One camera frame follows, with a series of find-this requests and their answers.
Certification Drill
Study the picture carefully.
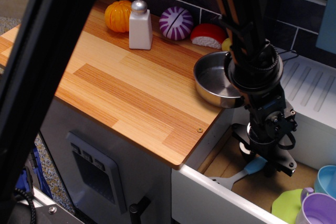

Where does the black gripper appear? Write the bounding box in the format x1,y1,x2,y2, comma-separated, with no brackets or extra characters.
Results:
231,123,297,177

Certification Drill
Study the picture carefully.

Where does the blue handled grey spatula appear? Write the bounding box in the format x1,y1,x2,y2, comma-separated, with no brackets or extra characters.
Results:
209,156,267,190

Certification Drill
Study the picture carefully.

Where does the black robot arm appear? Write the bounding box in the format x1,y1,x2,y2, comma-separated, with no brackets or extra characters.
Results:
217,0,297,176

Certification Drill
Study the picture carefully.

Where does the stainless steel pan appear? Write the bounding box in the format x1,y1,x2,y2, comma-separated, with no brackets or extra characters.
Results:
193,51,244,109

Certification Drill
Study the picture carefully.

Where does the green plastic plate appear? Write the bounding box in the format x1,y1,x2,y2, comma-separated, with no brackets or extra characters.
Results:
271,188,302,224

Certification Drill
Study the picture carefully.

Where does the light blue plastic cup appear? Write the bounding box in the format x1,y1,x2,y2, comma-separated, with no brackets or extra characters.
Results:
314,165,335,198

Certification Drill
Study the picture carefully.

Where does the purple plastic cup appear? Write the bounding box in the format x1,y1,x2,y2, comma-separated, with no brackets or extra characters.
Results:
295,187,335,224

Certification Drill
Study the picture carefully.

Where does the white toy sink basin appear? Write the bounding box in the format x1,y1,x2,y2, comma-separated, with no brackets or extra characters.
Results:
172,104,335,223

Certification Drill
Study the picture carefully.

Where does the yellow toy potato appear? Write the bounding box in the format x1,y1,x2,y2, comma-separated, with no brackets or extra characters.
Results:
222,38,232,51

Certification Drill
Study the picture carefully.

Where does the red white toy cheese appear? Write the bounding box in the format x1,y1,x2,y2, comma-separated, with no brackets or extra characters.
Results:
190,23,228,49

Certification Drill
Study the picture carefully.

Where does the purple striped toy onion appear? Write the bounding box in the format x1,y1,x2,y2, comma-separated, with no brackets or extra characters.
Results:
159,6,194,41

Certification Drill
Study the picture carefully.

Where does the grey toy dishwasher door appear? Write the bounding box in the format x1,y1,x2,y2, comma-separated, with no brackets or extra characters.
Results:
66,132,127,214

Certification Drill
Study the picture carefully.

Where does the white salt shaker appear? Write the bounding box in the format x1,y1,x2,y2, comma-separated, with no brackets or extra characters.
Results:
129,0,153,50

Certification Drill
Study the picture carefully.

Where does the orange toy pumpkin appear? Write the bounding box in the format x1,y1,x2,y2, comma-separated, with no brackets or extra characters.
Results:
104,0,131,33

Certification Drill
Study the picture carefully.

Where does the blue black clamp tool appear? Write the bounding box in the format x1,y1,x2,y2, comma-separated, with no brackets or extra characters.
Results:
25,147,53,199

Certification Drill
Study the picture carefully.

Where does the black door handle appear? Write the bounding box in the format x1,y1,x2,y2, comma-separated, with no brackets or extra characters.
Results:
129,196,151,224

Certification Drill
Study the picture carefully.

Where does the black braided cable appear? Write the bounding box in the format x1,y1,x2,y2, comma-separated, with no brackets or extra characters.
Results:
13,187,37,224

